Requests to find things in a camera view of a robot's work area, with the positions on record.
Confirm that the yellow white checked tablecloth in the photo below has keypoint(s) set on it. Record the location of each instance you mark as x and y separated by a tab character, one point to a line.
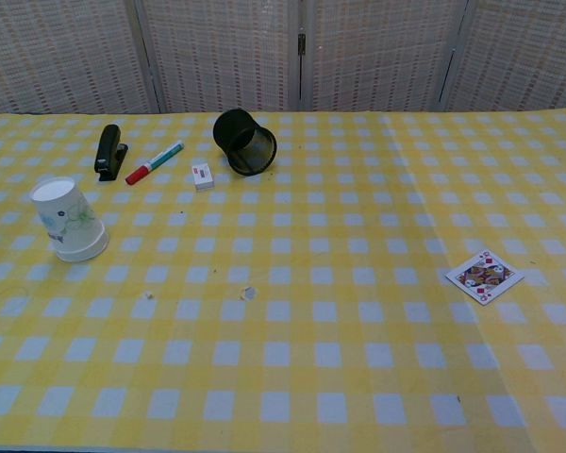
245	358
523	198

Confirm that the small white eraser box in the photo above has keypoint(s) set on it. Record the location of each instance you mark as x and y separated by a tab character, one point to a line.
203	177

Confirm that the metal screen hinge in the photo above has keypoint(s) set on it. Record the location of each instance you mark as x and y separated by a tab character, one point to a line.
302	43

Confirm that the green white marker red cap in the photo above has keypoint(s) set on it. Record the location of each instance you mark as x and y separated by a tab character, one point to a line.
158	159

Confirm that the queen of diamonds playing card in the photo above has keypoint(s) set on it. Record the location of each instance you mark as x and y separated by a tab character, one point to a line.
485	277

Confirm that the black stapler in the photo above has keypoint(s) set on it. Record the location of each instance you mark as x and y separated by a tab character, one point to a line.
107	151

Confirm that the white paper cup floral print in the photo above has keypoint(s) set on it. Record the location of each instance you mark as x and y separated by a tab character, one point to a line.
68	212
82	258

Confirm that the black mesh pen holder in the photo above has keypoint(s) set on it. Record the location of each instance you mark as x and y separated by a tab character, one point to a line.
245	141

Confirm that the woven folding screen panel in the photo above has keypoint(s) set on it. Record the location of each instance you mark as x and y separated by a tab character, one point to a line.
217	56
56	56
528	56
382	56

